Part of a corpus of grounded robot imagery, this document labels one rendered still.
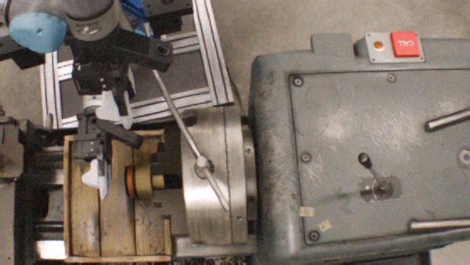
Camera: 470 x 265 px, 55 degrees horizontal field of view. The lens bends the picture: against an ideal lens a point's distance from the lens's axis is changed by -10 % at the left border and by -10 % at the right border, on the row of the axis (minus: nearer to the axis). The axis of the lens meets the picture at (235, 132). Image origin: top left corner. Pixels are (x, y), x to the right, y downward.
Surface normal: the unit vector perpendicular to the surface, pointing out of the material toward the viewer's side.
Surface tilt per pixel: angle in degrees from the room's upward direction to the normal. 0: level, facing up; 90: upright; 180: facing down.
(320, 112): 0
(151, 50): 34
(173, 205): 9
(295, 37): 0
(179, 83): 0
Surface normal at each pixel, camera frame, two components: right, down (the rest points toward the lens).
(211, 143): -0.01, -0.47
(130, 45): 0.49, -0.51
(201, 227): 0.05, 0.57
